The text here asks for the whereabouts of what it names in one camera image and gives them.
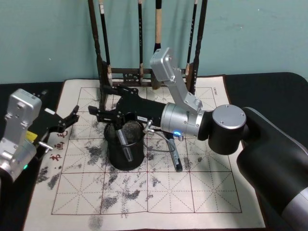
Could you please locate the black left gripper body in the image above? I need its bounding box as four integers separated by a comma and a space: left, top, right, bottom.
26, 108, 67, 159

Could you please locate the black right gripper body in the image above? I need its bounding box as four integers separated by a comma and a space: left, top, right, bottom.
115, 93, 167, 128

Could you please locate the dark wooden brush rack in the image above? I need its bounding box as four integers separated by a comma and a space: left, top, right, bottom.
87, 0, 209, 112

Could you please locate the black mesh pen holder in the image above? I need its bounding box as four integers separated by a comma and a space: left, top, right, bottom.
103, 119, 146, 170

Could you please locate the black and silver pen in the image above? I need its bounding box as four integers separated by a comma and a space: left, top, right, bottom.
165, 134, 184, 173

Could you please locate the white calligraphy felt mat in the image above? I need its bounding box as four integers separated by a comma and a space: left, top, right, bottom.
20, 75, 267, 231

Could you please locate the black table cloth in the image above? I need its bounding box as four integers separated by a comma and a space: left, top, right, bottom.
0, 71, 308, 231

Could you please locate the thin grey gripper cable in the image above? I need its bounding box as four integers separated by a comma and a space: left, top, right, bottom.
143, 119, 176, 153

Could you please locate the black handled calligraphy brush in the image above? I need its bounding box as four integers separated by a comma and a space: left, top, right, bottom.
98, 0, 114, 86
185, 0, 200, 77
137, 0, 145, 85

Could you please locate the tan handled calligraphy brush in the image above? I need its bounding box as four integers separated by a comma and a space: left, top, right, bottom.
153, 0, 164, 58

